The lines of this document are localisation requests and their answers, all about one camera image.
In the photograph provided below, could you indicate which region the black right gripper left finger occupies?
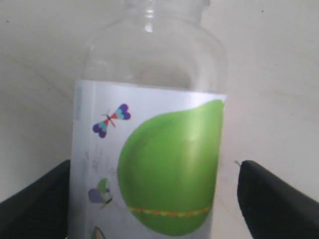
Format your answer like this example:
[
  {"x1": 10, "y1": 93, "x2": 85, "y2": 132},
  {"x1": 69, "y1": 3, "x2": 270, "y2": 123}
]
[{"x1": 0, "y1": 160, "x2": 70, "y2": 239}]

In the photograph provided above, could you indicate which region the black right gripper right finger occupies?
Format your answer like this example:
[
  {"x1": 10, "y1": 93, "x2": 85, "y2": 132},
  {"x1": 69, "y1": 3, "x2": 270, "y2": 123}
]
[{"x1": 237, "y1": 160, "x2": 319, "y2": 239}]

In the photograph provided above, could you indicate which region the clear bottle butterfly label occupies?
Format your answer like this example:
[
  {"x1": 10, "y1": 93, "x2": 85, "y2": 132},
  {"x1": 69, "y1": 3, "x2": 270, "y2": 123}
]
[{"x1": 68, "y1": 0, "x2": 227, "y2": 239}]

